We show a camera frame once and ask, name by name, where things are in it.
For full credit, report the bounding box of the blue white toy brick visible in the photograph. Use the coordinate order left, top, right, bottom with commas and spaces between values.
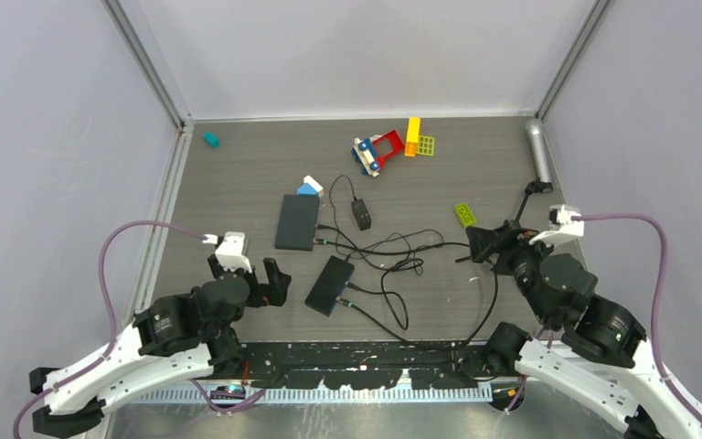
296, 175, 324, 198

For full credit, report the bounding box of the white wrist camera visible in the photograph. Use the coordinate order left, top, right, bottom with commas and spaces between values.
528, 204, 585, 247
214, 231, 252, 273

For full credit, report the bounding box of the teal block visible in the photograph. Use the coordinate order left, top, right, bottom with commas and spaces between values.
203, 132, 220, 148

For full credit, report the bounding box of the yellow toy brick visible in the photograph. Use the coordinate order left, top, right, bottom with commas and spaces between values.
404, 117, 421, 157

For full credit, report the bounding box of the black network switch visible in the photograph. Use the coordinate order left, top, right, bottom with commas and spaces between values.
304, 256, 355, 316

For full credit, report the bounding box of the lime green grid plate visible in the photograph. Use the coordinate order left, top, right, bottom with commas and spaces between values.
416, 135, 435, 156

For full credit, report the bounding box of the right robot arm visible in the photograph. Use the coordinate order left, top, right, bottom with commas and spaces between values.
466, 210, 702, 438

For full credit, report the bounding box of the silver microphone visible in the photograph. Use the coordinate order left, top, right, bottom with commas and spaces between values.
525, 119, 552, 184

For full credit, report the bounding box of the black microphone cable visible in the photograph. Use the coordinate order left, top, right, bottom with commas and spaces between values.
317, 224, 425, 331

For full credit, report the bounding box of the black ethernet cable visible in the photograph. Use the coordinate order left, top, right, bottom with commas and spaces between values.
315, 237, 501, 351

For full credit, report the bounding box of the black mini tripod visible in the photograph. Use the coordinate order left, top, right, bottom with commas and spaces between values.
455, 179, 553, 263

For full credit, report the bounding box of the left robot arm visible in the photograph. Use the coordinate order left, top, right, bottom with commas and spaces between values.
29, 258, 292, 438

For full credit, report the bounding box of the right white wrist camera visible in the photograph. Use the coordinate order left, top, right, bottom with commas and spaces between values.
528, 204, 585, 247

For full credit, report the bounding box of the red blue toy vehicle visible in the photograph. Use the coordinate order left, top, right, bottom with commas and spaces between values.
352, 130, 405, 177

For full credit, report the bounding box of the black power adapter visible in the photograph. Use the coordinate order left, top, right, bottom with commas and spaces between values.
351, 198, 372, 231

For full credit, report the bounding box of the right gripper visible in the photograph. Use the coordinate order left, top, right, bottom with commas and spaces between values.
463, 218, 558, 323

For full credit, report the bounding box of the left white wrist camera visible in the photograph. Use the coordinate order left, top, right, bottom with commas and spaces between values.
214, 231, 252, 273

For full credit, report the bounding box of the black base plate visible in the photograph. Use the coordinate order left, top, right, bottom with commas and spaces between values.
244, 341, 520, 391

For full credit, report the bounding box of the green toy brick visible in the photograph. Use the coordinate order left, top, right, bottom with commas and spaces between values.
453, 203, 477, 229

